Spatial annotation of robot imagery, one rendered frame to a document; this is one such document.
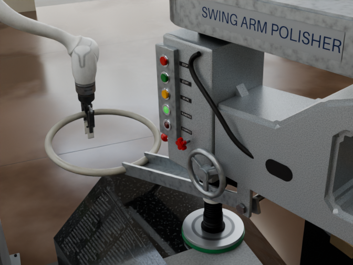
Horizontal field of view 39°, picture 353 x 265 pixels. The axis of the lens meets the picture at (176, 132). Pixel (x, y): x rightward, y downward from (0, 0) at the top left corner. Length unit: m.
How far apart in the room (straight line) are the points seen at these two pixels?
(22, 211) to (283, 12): 2.63
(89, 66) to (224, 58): 0.95
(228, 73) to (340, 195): 0.43
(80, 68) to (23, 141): 2.18
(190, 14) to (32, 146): 2.99
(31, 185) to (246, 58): 2.53
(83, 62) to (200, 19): 0.96
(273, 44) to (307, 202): 0.39
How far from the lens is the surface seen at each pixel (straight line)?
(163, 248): 1.71
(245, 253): 1.70
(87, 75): 2.17
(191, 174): 1.43
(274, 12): 1.12
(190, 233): 1.72
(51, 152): 2.05
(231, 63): 1.35
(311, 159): 1.19
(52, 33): 2.26
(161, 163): 1.93
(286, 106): 1.32
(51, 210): 3.39
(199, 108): 1.38
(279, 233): 3.10
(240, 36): 1.20
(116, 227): 1.90
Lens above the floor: 1.98
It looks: 29 degrees down
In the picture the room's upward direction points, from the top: 2 degrees counter-clockwise
